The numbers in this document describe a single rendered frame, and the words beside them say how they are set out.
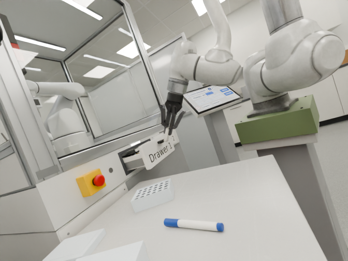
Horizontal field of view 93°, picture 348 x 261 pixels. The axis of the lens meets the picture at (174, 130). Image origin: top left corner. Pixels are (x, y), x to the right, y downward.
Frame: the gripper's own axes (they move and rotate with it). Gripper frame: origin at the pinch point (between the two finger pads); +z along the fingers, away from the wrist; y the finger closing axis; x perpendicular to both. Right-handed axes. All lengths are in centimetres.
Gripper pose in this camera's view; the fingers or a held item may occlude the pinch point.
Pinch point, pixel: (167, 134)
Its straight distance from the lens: 80.5
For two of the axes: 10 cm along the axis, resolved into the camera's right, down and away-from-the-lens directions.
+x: -3.8, 1.9, -9.1
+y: -9.0, -3.0, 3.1
